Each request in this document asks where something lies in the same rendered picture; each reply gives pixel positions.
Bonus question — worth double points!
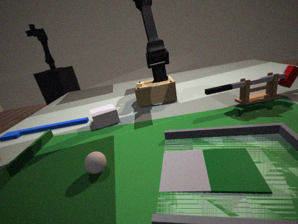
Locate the green putting mat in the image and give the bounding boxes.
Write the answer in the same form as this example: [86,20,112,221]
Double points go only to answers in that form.
[0,99,298,224]

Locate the white ball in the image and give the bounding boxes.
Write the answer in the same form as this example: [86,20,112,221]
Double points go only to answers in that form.
[84,152,106,173]

